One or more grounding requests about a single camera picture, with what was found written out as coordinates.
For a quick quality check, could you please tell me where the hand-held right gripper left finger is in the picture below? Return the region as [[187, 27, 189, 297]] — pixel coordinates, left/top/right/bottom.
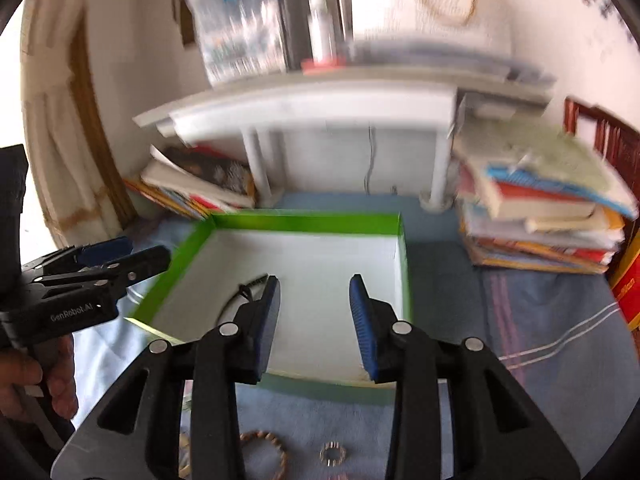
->
[[97, 274, 282, 480]]

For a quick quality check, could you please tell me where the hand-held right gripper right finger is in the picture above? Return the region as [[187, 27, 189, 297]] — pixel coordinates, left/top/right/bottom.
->
[[348, 274, 582, 480]]

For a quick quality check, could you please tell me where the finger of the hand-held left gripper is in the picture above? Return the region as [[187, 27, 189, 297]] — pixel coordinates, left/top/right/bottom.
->
[[22, 237, 134, 277], [37, 246, 172, 299]]

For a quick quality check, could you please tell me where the black bead bracelet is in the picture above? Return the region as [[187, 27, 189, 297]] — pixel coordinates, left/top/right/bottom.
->
[[220, 274, 271, 323]]

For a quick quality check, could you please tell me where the green cardboard box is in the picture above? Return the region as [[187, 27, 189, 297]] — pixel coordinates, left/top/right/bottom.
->
[[127, 211, 413, 388]]

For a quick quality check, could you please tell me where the brown bead bracelet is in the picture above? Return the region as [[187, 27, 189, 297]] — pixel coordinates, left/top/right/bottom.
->
[[239, 430, 290, 480]]

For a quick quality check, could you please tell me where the silver metal bracelet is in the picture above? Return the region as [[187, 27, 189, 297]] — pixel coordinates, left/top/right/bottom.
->
[[320, 441, 347, 466]]

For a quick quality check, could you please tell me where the person's left hand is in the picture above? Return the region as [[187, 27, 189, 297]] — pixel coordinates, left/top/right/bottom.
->
[[0, 337, 79, 422]]

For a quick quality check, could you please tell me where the leaning stack of books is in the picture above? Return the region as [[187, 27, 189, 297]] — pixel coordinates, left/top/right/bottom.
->
[[124, 145, 258, 221]]

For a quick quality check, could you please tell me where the beige curtain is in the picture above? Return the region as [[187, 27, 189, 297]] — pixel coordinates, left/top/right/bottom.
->
[[20, 0, 136, 256]]

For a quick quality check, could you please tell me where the blue striped cloth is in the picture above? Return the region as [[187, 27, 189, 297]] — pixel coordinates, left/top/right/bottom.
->
[[70, 192, 636, 480]]

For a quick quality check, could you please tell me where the white desk shelf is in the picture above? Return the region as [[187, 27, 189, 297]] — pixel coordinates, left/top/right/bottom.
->
[[132, 67, 556, 211]]

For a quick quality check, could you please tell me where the tall stack of books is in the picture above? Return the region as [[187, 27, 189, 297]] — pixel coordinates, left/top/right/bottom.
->
[[452, 120, 640, 276]]

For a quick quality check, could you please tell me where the clear plastic storage box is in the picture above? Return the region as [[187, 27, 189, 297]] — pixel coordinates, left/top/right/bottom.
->
[[185, 0, 291, 86]]

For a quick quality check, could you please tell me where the grey flat folder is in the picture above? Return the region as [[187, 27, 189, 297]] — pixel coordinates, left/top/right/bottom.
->
[[350, 42, 556, 86]]

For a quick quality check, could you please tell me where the white spray bottle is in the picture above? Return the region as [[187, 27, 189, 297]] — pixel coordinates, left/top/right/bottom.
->
[[306, 0, 338, 61]]

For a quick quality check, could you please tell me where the red wooden bench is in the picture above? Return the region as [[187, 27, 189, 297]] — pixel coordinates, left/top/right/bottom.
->
[[564, 97, 640, 241]]

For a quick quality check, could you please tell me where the white paper bag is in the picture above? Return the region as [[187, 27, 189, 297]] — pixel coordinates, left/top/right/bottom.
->
[[350, 0, 513, 56]]

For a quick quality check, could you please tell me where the thin cable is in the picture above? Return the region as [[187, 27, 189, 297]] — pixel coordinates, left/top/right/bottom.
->
[[364, 127, 376, 193]]

